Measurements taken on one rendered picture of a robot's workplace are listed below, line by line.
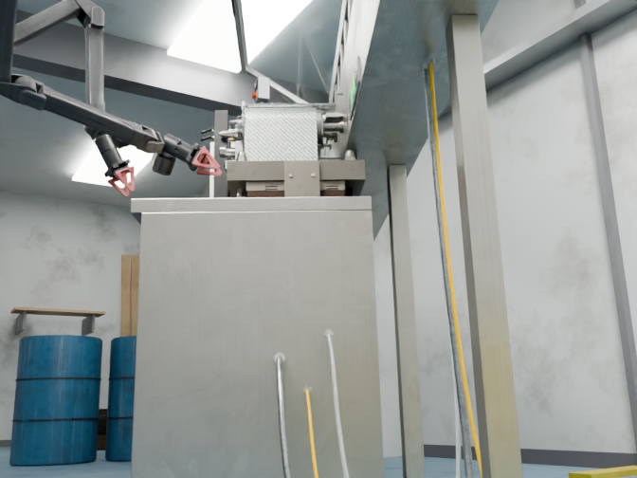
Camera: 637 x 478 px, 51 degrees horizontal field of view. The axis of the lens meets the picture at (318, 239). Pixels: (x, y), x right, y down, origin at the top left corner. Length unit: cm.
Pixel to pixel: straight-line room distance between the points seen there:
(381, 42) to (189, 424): 104
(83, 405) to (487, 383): 423
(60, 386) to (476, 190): 421
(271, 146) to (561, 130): 233
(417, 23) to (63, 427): 423
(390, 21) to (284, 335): 82
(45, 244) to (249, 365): 763
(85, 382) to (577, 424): 336
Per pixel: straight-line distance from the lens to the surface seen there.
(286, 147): 217
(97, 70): 241
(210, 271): 180
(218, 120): 259
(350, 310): 178
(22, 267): 916
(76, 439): 524
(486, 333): 131
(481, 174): 138
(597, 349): 384
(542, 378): 406
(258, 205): 184
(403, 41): 160
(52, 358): 523
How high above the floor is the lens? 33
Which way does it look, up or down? 14 degrees up
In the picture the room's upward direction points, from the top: 2 degrees counter-clockwise
